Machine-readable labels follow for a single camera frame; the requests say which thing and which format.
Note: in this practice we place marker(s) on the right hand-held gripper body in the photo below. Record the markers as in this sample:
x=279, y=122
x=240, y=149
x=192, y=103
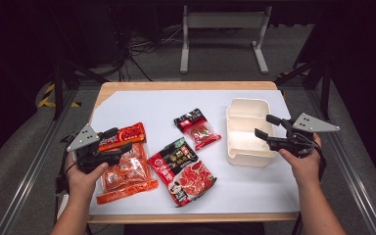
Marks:
x=302, y=137

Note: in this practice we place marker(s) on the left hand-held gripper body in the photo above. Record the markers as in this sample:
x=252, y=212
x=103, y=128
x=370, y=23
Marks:
x=84, y=139

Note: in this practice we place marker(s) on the cream plastic storage box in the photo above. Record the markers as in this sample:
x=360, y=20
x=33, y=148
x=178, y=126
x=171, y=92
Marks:
x=246, y=143

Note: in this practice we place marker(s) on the large orange seasoning packet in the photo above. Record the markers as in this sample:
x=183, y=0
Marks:
x=127, y=173

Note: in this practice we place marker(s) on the large black and red packet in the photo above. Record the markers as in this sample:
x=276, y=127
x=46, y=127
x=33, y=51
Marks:
x=182, y=173

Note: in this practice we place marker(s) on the person's right hand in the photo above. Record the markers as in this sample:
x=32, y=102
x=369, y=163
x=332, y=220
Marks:
x=303, y=168

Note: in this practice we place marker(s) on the person's left hand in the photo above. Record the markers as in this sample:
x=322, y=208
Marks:
x=84, y=182

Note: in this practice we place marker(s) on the yellow and black hazard tape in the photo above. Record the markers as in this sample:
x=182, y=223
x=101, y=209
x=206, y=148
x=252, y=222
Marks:
x=47, y=96

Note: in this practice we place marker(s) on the black metal stand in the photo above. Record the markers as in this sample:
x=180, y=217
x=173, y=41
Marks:
x=321, y=81
x=58, y=81

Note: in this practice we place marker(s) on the white table sheet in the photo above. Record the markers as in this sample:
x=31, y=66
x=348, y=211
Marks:
x=163, y=104

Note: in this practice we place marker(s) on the small black and red packet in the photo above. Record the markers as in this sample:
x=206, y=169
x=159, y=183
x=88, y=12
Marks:
x=198, y=129

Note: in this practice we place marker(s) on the person's dark clothing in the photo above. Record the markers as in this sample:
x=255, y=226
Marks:
x=192, y=229

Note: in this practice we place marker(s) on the grey metal stand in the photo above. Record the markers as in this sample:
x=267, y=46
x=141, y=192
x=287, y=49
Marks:
x=225, y=20

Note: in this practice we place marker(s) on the aluminium rail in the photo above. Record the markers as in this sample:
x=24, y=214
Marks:
x=32, y=169
x=349, y=169

